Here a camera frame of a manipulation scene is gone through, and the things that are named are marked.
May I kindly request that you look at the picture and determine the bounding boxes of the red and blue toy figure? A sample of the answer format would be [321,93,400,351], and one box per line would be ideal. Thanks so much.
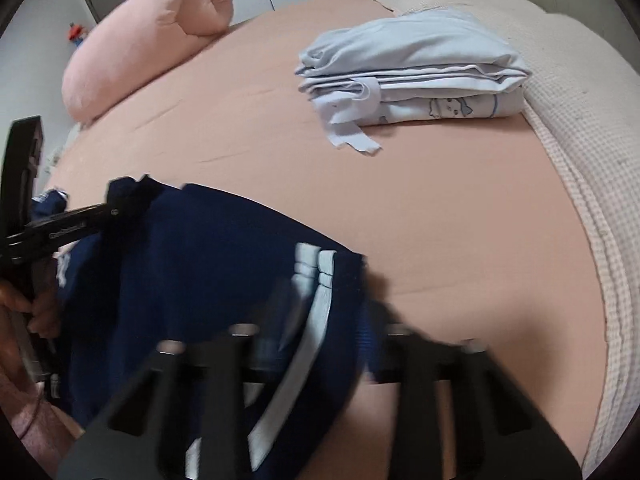
[67,22,90,50]

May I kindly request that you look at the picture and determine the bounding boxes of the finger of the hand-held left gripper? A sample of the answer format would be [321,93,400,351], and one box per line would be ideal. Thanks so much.
[7,175,151,263]

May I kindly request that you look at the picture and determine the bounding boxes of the person's left hand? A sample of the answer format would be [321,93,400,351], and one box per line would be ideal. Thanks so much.
[0,280,62,361]

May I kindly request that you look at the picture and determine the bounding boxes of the navy garment with ribbed hem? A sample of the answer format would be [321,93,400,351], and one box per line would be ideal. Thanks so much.
[50,175,371,480]

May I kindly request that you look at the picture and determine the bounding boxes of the pink bed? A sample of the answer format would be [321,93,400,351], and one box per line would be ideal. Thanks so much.
[30,0,616,471]

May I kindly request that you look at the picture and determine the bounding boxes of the person's left forearm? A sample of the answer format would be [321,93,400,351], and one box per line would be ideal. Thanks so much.
[0,360,86,461]

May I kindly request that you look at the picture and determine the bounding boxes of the rolled pink quilt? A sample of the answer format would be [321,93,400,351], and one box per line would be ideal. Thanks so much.
[61,0,234,123]

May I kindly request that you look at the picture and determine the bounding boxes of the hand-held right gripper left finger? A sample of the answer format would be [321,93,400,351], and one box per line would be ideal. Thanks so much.
[57,322,261,480]

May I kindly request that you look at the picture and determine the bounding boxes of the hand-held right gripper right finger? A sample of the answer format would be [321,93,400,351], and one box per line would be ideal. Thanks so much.
[362,267,583,480]

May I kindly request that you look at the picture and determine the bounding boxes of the folded light blue clothes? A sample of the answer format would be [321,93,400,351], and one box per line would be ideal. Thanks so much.
[295,7,531,155]

